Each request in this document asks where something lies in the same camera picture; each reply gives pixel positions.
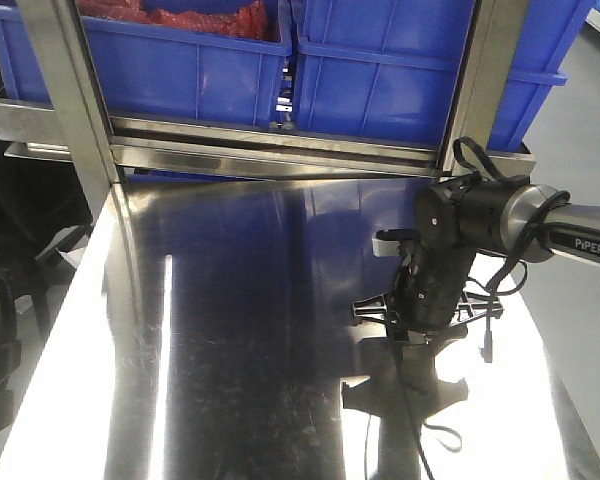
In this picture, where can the blue bin right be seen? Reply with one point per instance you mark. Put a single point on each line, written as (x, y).
(387, 69)

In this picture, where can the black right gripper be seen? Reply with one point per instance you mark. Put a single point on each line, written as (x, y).
(426, 292)

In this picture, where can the blue bin with red parts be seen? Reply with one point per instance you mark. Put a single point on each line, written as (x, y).
(153, 69)

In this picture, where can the steel rack frame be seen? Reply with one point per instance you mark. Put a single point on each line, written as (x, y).
(77, 127)

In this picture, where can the red mesh packaged parts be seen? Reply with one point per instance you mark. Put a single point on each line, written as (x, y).
(250, 21)

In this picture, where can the blue bin far left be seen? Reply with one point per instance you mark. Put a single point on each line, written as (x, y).
(19, 68)

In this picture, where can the wrist camera mount grey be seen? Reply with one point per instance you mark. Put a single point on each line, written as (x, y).
(394, 242)

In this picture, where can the right robot arm silver black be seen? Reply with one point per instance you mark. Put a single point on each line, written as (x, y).
(459, 218)

